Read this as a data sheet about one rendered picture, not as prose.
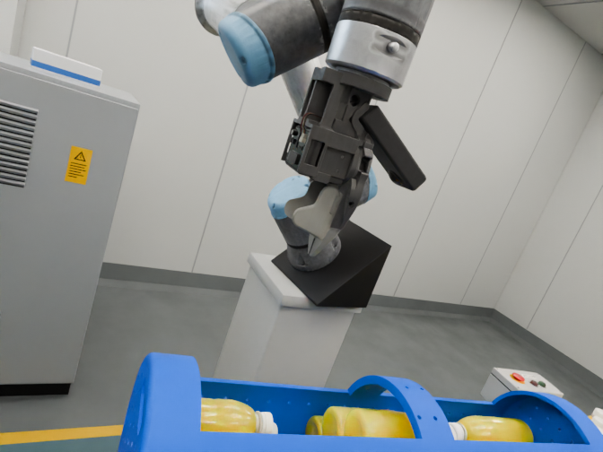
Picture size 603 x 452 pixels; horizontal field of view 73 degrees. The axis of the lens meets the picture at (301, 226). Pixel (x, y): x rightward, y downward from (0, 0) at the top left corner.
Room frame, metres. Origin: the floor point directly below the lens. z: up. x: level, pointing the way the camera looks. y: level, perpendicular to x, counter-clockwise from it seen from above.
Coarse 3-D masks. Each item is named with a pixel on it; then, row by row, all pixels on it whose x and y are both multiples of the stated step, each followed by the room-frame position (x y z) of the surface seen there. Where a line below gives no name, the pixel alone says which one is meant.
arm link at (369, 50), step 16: (336, 32) 0.46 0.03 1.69; (352, 32) 0.45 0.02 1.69; (368, 32) 0.44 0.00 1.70; (384, 32) 0.44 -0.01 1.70; (336, 48) 0.46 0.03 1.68; (352, 48) 0.44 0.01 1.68; (368, 48) 0.44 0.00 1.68; (384, 48) 0.44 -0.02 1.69; (400, 48) 0.45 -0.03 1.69; (336, 64) 0.46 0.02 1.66; (352, 64) 0.44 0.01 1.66; (368, 64) 0.44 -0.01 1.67; (384, 64) 0.44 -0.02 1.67; (400, 64) 0.45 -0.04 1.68; (384, 80) 0.46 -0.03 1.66; (400, 80) 0.46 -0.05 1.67
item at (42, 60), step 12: (36, 48) 1.58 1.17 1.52; (36, 60) 1.58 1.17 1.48; (48, 60) 1.61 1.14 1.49; (60, 60) 1.63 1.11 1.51; (72, 60) 1.65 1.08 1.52; (48, 72) 1.61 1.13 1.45; (60, 72) 1.63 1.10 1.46; (72, 72) 1.66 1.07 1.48; (84, 72) 1.69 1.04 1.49; (96, 72) 1.71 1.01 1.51; (96, 84) 1.72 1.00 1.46
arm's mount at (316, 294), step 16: (352, 224) 1.43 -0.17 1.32; (352, 240) 1.36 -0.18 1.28; (368, 240) 1.34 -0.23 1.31; (336, 256) 1.31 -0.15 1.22; (352, 256) 1.29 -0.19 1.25; (368, 256) 1.27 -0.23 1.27; (384, 256) 1.27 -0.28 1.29; (288, 272) 1.31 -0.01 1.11; (304, 272) 1.29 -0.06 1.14; (320, 272) 1.27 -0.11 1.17; (336, 272) 1.25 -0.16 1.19; (352, 272) 1.23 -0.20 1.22; (368, 272) 1.25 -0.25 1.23; (304, 288) 1.23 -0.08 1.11; (320, 288) 1.21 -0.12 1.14; (336, 288) 1.19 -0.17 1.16; (352, 288) 1.22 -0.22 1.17; (368, 288) 1.27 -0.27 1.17; (320, 304) 1.16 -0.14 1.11; (336, 304) 1.20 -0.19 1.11; (352, 304) 1.24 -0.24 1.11
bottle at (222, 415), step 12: (204, 408) 0.53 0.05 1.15; (216, 408) 0.54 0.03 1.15; (228, 408) 0.55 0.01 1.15; (240, 408) 0.56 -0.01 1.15; (204, 420) 0.52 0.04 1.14; (216, 420) 0.53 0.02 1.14; (228, 420) 0.54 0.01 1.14; (240, 420) 0.55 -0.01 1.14; (252, 420) 0.56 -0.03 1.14; (252, 432) 0.55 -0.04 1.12
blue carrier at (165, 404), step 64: (192, 384) 0.46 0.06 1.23; (256, 384) 0.66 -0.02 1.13; (384, 384) 0.66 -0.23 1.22; (128, 448) 0.45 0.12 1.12; (192, 448) 0.40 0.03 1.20; (256, 448) 0.43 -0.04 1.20; (320, 448) 0.47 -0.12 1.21; (384, 448) 0.51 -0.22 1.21; (448, 448) 0.56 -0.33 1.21; (512, 448) 0.61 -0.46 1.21; (576, 448) 0.68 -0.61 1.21
